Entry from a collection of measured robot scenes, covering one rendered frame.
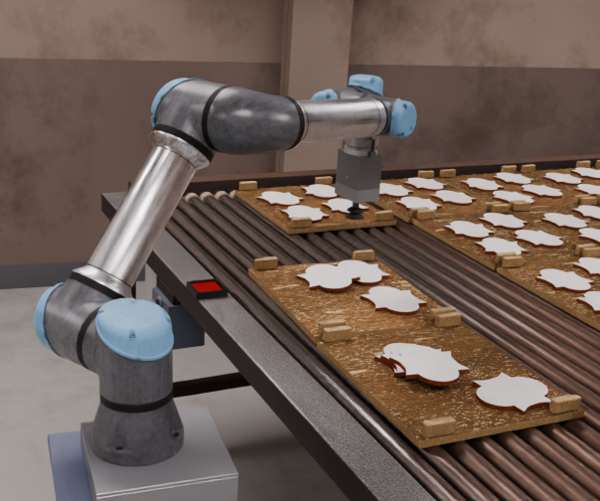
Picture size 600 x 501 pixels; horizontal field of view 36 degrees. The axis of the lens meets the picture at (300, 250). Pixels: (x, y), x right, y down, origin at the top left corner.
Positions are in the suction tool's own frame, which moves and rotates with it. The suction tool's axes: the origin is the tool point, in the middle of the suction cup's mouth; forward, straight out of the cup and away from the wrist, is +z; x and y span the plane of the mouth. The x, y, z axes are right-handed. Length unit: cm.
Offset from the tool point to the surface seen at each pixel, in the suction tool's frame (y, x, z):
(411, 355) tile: -38.0, 12.1, 15.3
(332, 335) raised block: -21.3, 19.2, 16.8
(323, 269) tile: 11.0, -0.2, 16.7
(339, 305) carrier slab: -5.9, 6.6, 18.4
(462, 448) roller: -63, 20, 20
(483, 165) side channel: 81, -118, 17
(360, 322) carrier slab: -15.5, 7.8, 18.4
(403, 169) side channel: 85, -84, 17
